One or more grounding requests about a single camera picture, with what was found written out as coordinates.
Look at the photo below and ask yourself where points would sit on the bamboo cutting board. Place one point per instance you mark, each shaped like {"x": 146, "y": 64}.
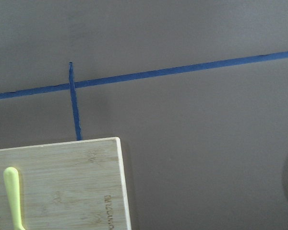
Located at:
{"x": 78, "y": 185}

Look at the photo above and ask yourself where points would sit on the yellow plastic knife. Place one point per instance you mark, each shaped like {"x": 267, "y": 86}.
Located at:
{"x": 12, "y": 186}

